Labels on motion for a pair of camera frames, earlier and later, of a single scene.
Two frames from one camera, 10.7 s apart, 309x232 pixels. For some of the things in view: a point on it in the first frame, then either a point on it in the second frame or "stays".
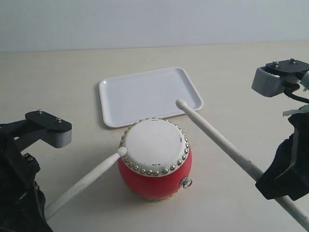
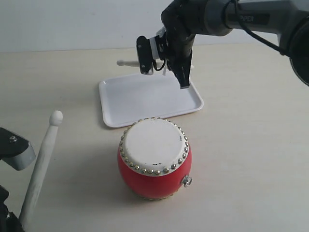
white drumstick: (84, 183) → (39, 170)
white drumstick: (252, 170) → (120, 63)
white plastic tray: (153, 94) stays
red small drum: (158, 166) stays
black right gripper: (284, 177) → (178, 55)
